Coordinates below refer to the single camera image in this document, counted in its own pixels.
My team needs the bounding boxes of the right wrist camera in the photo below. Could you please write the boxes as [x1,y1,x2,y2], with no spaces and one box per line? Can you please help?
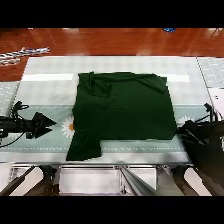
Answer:
[203,102,220,123]

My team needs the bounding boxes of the silver frame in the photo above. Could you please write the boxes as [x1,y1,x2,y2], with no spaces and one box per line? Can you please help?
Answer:
[0,161,224,197]

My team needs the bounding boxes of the black garment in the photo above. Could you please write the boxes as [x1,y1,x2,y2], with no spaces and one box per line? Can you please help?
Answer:
[186,138,224,189]

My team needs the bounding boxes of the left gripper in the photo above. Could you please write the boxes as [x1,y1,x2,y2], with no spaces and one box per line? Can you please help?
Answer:
[24,113,40,140]

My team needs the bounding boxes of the white garment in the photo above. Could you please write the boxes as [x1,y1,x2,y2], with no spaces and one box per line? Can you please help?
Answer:
[207,87,224,110]

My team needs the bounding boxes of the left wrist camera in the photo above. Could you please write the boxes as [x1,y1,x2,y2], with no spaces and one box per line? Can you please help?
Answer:
[12,100,30,118]

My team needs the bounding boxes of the black cable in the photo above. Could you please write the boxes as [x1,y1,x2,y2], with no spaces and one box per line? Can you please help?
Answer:
[0,131,28,148]

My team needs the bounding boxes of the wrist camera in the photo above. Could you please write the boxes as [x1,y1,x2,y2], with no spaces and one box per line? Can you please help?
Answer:
[12,100,30,118]
[203,102,220,123]

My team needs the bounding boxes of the dark green T-shirt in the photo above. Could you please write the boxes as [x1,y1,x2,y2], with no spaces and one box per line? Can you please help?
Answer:
[65,70,178,162]

